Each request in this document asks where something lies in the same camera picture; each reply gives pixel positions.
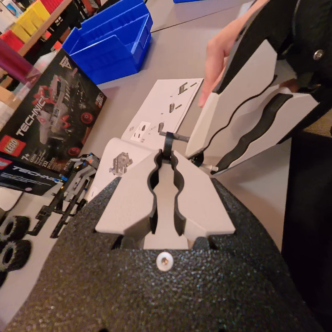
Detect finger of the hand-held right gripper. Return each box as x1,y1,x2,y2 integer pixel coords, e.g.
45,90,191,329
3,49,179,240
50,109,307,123
207,78,319,175
185,39,278,159

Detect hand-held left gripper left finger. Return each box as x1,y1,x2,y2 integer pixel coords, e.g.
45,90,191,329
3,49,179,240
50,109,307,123
95,150,162,249

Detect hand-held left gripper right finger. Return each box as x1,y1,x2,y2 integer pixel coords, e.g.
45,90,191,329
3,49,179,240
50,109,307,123
171,150,236,249

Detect black toy beam assembly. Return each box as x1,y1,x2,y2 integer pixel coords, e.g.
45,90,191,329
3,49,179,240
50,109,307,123
159,131,190,165

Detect grey desk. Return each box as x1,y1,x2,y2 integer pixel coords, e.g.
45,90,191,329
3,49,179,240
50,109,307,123
0,0,293,312

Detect person's right hand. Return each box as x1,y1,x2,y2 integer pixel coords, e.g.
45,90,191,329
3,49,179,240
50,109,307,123
198,0,270,108

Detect grey toy car chassis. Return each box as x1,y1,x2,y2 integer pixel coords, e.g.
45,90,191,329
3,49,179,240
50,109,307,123
35,153,100,238

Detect white instruction booklet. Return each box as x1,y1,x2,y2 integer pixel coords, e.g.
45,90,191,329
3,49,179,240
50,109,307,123
88,78,204,205

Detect black toy tire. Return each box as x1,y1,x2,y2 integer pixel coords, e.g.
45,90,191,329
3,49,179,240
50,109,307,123
0,240,32,272
0,215,31,242

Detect black toy car box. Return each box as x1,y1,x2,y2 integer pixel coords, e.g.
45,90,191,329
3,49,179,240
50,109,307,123
0,48,107,196

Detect blue plastic bin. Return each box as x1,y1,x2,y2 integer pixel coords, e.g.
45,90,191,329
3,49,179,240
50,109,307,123
62,0,153,85

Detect maroon cylinder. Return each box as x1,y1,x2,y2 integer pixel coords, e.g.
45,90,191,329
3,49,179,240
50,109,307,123
0,39,42,85

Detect red plastic bins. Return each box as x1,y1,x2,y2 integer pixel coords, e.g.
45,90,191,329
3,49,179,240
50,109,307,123
0,30,24,52

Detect yellow plastic bins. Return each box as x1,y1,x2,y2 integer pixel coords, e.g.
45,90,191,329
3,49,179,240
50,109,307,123
10,0,51,43

